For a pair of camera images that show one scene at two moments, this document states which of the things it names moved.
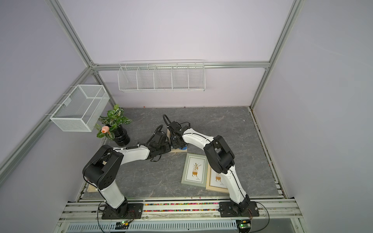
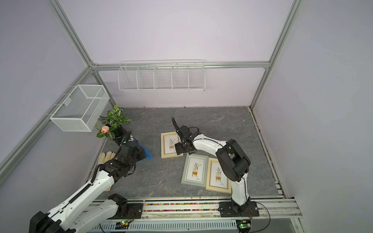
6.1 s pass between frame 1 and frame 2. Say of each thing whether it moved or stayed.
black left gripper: moved
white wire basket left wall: stayed
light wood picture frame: stayed
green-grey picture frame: stayed
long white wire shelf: stayed
